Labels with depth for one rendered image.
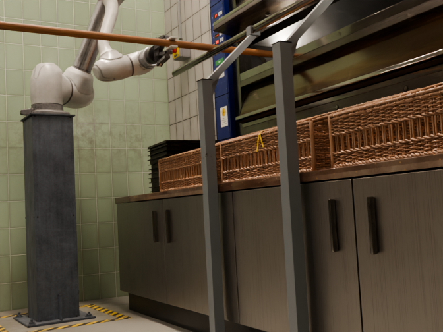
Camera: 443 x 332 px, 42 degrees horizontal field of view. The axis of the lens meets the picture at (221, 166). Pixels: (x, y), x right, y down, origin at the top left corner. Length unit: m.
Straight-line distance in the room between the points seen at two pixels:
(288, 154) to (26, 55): 2.27
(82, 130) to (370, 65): 1.92
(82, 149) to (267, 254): 1.97
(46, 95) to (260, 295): 1.61
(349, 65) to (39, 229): 1.60
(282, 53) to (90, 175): 2.11
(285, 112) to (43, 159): 1.57
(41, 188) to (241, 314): 1.31
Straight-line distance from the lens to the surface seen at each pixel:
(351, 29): 2.37
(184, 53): 3.54
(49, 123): 2.96
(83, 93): 3.18
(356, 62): 2.33
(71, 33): 2.35
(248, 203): 1.91
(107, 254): 3.59
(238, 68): 3.04
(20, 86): 3.55
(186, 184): 2.42
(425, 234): 1.35
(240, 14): 2.79
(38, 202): 2.91
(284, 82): 1.66
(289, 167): 1.63
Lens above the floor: 0.48
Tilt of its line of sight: 4 degrees up
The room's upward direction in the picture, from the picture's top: 3 degrees counter-clockwise
